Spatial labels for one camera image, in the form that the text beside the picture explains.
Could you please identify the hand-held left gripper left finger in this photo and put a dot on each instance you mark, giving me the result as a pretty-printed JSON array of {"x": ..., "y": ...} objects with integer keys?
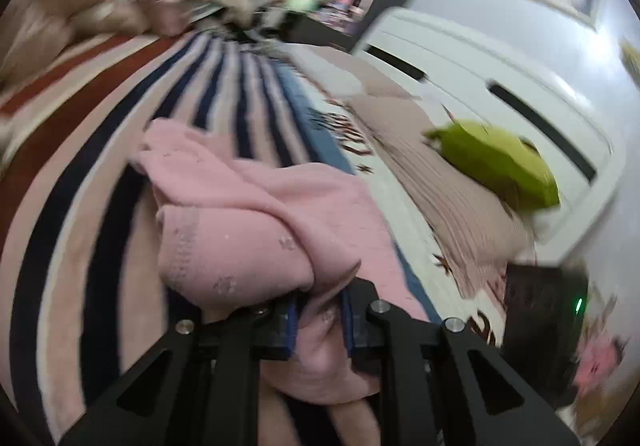
[{"x": 292, "y": 331}]

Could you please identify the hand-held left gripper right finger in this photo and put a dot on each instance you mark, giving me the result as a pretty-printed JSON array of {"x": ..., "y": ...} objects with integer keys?
[{"x": 347, "y": 326}]

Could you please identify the pink patterned garment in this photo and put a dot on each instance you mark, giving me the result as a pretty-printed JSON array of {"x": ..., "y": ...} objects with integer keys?
[{"x": 250, "y": 226}]

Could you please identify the beige knitted blanket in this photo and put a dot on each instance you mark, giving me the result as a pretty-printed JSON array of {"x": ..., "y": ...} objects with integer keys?
[{"x": 450, "y": 216}]

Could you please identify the striped printed blanket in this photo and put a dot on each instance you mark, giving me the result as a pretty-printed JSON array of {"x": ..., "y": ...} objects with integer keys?
[{"x": 75, "y": 176}]

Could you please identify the white headboard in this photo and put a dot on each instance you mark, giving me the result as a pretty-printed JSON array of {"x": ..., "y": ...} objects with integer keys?
[{"x": 475, "y": 66}]

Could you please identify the light green bag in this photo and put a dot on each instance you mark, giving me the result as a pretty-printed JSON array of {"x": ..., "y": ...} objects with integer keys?
[{"x": 300, "y": 3}]

